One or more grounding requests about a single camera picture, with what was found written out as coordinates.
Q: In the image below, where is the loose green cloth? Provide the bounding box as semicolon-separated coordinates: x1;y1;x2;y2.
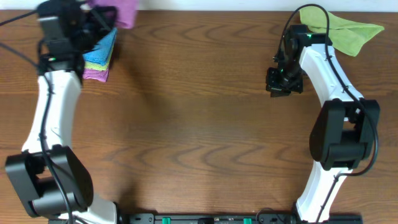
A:
300;6;384;57

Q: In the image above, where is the right black cable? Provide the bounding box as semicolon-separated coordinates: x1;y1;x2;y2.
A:
272;3;379;224

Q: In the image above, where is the purple cloth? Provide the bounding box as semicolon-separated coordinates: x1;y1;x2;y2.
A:
83;68;109;82
87;0;139;29

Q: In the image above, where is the folded purple cloth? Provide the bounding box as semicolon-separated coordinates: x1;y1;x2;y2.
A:
83;68;109;82

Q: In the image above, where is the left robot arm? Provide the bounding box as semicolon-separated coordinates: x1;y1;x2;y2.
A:
5;0;119;223

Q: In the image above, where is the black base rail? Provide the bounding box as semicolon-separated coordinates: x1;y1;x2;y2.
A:
47;207;364;224

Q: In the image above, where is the folded green cloth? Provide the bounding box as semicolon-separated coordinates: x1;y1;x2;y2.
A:
85;60;110;71

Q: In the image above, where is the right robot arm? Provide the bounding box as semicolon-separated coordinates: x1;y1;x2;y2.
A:
266;25;380;223

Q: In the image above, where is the folded blue cloth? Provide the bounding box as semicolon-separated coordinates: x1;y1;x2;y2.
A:
83;28;118;66

